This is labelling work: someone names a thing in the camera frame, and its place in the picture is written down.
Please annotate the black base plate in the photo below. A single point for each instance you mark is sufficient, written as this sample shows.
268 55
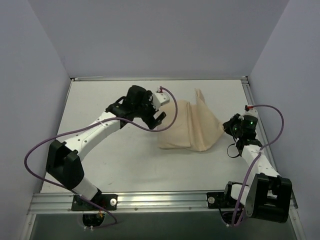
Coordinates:
219 199
106 201

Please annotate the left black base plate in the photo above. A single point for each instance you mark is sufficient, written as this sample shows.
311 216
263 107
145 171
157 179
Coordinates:
106 201

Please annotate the aluminium front rail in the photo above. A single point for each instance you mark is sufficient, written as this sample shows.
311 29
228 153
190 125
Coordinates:
127 203

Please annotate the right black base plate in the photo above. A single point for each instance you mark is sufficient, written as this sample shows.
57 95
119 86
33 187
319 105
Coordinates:
219 199

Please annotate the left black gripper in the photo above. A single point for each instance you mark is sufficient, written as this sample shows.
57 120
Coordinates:
150 116

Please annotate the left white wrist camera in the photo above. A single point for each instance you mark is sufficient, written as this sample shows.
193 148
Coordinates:
159 99

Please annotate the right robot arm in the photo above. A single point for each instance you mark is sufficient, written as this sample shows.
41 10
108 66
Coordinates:
266 195

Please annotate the aluminium right side rail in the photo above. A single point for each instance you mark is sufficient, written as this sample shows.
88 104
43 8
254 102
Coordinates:
261 130

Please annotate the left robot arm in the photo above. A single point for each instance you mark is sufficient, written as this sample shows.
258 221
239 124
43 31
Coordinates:
64 160

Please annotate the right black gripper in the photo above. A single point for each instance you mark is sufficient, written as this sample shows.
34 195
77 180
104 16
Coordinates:
230 125

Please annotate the beige surgical wrap cloth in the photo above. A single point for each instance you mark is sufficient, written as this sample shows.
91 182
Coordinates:
196 128

